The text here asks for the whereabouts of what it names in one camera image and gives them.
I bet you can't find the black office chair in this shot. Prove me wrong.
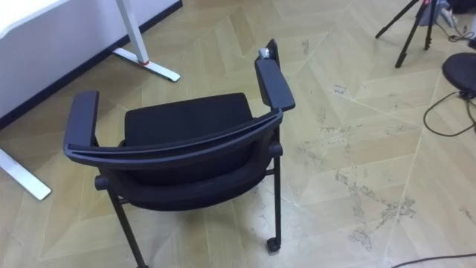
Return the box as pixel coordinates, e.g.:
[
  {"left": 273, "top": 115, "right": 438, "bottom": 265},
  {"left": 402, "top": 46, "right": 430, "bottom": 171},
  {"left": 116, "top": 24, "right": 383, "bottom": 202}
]
[{"left": 62, "top": 38, "right": 297, "bottom": 268}]

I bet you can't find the white desk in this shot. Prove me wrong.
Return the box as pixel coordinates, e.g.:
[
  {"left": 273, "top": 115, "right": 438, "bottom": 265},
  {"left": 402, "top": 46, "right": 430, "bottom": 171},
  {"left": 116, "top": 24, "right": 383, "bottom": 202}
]
[{"left": 0, "top": 0, "right": 181, "bottom": 202}]

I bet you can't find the black tripod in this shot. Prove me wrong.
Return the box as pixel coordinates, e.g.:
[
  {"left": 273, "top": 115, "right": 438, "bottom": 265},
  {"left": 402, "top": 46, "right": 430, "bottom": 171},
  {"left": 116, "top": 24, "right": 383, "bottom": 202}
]
[{"left": 374, "top": 0, "right": 439, "bottom": 69}]

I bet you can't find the round black stand base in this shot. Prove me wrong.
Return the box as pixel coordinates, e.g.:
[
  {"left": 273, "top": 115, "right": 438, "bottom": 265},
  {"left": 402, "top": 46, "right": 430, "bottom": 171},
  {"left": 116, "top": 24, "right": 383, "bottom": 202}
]
[{"left": 441, "top": 51, "right": 476, "bottom": 100}]

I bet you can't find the grey power strip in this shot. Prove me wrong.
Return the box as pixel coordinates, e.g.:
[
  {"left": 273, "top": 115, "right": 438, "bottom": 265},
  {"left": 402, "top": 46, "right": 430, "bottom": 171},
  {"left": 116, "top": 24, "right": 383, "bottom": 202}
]
[{"left": 440, "top": 6, "right": 459, "bottom": 28}]

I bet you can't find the black floor cable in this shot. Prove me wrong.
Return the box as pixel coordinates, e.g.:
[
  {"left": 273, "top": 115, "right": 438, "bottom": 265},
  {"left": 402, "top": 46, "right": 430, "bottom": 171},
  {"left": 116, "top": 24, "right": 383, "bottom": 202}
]
[{"left": 422, "top": 91, "right": 476, "bottom": 138}]

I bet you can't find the thin black cable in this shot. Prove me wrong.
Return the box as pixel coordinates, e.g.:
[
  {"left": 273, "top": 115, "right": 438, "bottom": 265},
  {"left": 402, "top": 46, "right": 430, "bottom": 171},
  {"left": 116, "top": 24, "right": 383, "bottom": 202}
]
[{"left": 390, "top": 252, "right": 476, "bottom": 268}]

